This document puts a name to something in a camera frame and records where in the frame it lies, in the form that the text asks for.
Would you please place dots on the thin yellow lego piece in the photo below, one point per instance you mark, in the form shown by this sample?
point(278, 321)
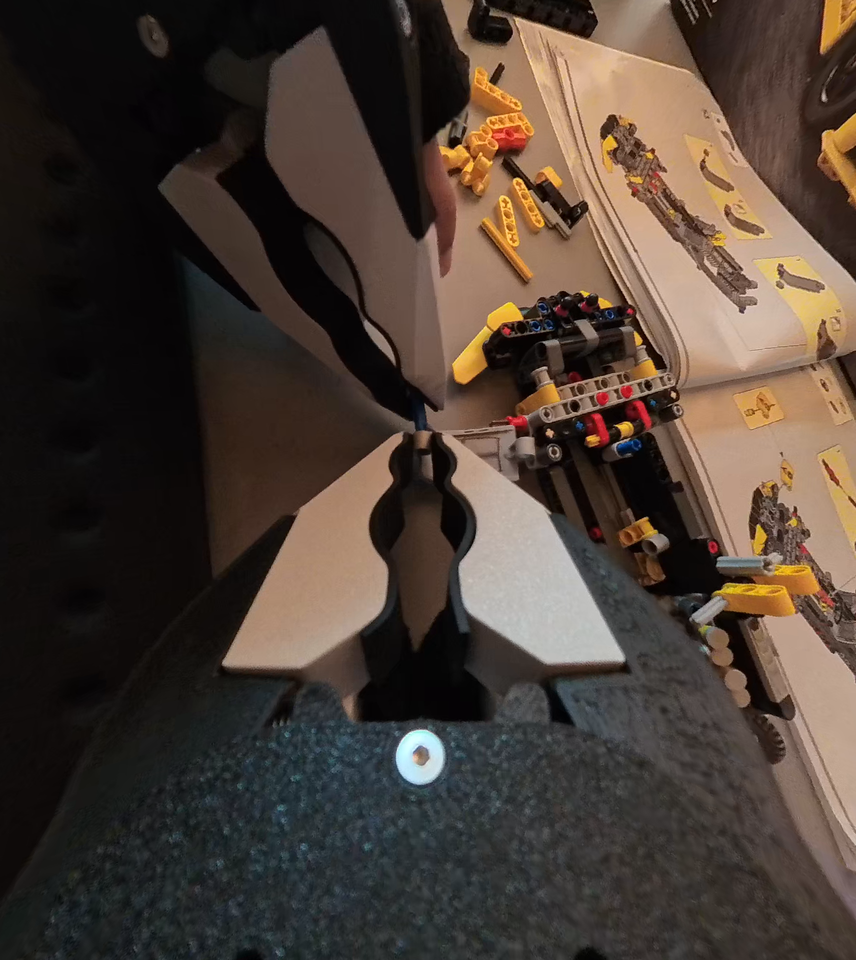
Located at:
point(507, 251)

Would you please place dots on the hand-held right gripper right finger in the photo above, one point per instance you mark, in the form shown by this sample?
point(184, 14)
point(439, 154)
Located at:
point(533, 592)

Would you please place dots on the black dotted mat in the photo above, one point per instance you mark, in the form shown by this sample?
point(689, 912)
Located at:
point(60, 450)

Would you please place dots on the open instruction booklet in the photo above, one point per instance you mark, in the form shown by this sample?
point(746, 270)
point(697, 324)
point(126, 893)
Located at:
point(698, 225)

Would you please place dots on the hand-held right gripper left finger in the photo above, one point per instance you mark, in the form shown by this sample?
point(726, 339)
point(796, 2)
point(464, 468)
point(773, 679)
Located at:
point(308, 592)

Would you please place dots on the grey lego seat piece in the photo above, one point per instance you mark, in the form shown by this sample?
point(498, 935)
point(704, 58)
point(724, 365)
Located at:
point(495, 446)

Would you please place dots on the lego set box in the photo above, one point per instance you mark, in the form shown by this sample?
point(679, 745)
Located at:
point(773, 75)

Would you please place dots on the blue lego pin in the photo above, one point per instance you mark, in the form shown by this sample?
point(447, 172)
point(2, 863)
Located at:
point(419, 409)

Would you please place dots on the lego car chassis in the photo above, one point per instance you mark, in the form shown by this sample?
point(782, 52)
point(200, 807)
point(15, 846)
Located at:
point(593, 420)

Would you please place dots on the black lego beams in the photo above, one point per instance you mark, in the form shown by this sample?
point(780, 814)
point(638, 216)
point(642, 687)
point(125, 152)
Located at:
point(548, 15)

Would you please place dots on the grey lego bush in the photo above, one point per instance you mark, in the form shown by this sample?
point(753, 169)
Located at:
point(422, 442)

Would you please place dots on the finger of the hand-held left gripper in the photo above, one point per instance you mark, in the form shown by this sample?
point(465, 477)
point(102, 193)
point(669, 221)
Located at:
point(225, 217)
point(353, 195)

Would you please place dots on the pile of yellow lego beams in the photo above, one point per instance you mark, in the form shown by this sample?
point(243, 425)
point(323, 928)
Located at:
point(488, 135)

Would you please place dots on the person's left hand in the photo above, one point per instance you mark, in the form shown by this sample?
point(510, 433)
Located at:
point(444, 217)

